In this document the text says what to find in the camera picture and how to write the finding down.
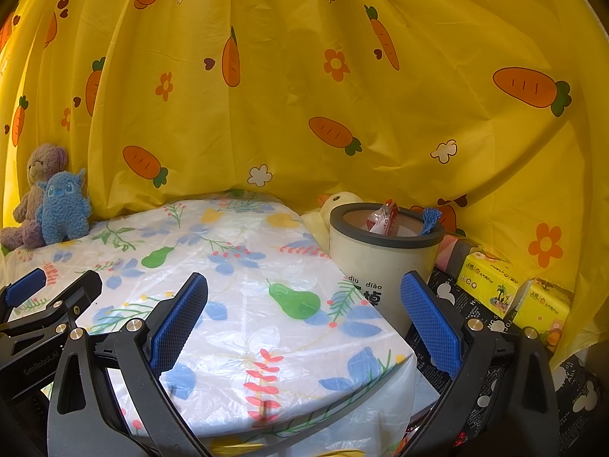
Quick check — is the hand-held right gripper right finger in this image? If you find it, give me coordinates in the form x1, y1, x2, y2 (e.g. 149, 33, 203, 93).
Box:
395, 270, 560, 457

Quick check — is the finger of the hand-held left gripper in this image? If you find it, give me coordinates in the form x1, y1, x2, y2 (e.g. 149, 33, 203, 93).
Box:
0, 268, 48, 317
0, 270, 103, 354

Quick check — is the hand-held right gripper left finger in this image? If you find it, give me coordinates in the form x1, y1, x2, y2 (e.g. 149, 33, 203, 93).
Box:
46, 272, 212, 457

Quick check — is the white bin with black rim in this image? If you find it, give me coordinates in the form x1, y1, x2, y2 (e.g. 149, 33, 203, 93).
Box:
329, 202, 445, 344

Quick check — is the blue foam net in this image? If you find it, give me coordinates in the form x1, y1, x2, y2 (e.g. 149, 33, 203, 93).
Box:
418, 207, 441, 236

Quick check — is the red and clear wrapper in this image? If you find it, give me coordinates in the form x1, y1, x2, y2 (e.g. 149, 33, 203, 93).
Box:
365, 202, 399, 236

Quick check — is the pink patterned box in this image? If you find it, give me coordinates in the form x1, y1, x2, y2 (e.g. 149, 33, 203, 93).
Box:
435, 235, 481, 277

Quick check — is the yellow tissue pack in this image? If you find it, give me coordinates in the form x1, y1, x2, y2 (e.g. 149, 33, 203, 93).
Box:
457, 248, 521, 303
514, 278, 572, 344

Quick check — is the floral plastic tablecloth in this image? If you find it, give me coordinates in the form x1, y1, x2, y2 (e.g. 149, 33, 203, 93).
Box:
0, 190, 419, 453

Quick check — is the blue plush monster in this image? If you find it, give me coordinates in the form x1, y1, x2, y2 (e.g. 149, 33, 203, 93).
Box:
37, 168, 93, 244

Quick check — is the purple teddy bear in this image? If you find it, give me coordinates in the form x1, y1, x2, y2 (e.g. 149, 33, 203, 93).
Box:
0, 143, 70, 251

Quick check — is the yellow duck plush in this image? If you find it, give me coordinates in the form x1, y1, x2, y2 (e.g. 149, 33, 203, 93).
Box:
302, 192, 366, 253

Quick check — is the yellow carrot print curtain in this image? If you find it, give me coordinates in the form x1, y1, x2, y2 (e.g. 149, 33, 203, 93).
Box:
0, 0, 609, 363

